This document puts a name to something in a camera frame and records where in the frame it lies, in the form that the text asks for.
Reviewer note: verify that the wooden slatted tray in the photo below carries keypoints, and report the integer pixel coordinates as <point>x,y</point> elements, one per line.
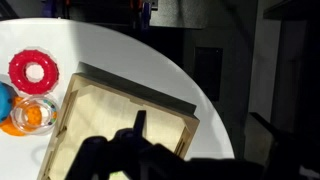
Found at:
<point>100,113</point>

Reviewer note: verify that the blue and orange clamp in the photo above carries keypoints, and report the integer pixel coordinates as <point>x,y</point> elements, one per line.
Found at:
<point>141,13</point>

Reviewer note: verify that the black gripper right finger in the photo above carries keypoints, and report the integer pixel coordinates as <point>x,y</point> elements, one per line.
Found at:
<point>139,126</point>

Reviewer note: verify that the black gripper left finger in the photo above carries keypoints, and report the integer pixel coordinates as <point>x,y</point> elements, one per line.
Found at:
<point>88,156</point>

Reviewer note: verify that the orange flat disc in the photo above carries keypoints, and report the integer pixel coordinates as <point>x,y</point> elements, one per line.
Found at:
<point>10,128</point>

